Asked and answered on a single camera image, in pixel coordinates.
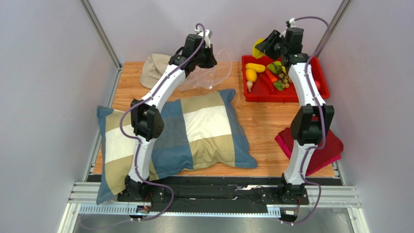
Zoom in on clear zip top bag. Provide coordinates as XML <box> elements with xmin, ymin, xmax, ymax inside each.
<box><xmin>177</xmin><ymin>49</ymin><xmax>232</xmax><ymax>92</ymax></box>

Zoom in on yellow lemon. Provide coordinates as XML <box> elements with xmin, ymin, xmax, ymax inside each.
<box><xmin>245</xmin><ymin>68</ymin><xmax>257</xmax><ymax>83</ymax></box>

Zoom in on red chili pepper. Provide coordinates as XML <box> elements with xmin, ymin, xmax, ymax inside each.
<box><xmin>261</xmin><ymin>74</ymin><xmax>275</xmax><ymax>95</ymax></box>

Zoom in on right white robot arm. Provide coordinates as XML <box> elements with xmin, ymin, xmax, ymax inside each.
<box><xmin>253</xmin><ymin>27</ymin><xmax>334</xmax><ymax>203</ymax></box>

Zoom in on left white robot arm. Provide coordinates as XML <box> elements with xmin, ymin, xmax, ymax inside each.
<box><xmin>125</xmin><ymin>29</ymin><xmax>217</xmax><ymax>199</ymax></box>

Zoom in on green pear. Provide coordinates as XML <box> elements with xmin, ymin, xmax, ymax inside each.
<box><xmin>266</xmin><ymin>61</ymin><xmax>283</xmax><ymax>74</ymax></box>

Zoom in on yellow corn cob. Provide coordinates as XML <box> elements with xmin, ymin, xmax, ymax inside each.
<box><xmin>245</xmin><ymin>63</ymin><xmax>266</xmax><ymax>73</ymax></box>

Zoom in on brown longan cluster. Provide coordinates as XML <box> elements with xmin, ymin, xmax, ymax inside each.
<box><xmin>278</xmin><ymin>72</ymin><xmax>292</xmax><ymax>89</ymax></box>

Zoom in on orange carrot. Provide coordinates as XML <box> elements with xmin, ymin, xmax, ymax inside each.
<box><xmin>265</xmin><ymin>69</ymin><xmax>285</xmax><ymax>91</ymax></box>

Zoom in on garlic bulb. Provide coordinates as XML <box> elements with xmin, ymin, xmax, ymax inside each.
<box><xmin>246</xmin><ymin>81</ymin><xmax>253</xmax><ymax>92</ymax></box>

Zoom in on red plastic tray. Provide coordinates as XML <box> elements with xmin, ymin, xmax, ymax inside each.
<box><xmin>241</xmin><ymin>55</ymin><xmax>330</xmax><ymax>103</ymax></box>

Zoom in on beige bucket hat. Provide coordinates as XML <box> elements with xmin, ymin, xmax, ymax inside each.
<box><xmin>139</xmin><ymin>53</ymin><xmax>171</xmax><ymax>89</ymax></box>

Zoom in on plaid pillow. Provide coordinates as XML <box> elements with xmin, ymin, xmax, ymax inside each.
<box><xmin>96</xmin><ymin>89</ymin><xmax>258</xmax><ymax>205</ymax></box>

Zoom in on folded red cloth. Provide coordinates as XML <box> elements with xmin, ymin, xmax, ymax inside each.
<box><xmin>275</xmin><ymin>127</ymin><xmax>344</xmax><ymax>176</ymax></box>

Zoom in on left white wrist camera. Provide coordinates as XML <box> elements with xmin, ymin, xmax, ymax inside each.
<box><xmin>194</xmin><ymin>28</ymin><xmax>213</xmax><ymax>48</ymax></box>

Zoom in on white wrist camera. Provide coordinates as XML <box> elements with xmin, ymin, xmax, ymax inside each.
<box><xmin>279</xmin><ymin>17</ymin><xmax>296</xmax><ymax>38</ymax></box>
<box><xmin>194</xmin><ymin>28</ymin><xmax>213</xmax><ymax>48</ymax></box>

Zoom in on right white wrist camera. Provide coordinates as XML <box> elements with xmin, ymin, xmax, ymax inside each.
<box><xmin>279</xmin><ymin>17</ymin><xmax>296</xmax><ymax>38</ymax></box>

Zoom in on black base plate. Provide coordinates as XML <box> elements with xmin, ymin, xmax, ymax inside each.
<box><xmin>86</xmin><ymin>174</ymin><xmax>344</xmax><ymax>214</ymax></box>

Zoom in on aluminium frame rail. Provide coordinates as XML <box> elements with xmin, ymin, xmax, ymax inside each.
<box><xmin>58</xmin><ymin>176</ymin><xmax>369</xmax><ymax>233</ymax></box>

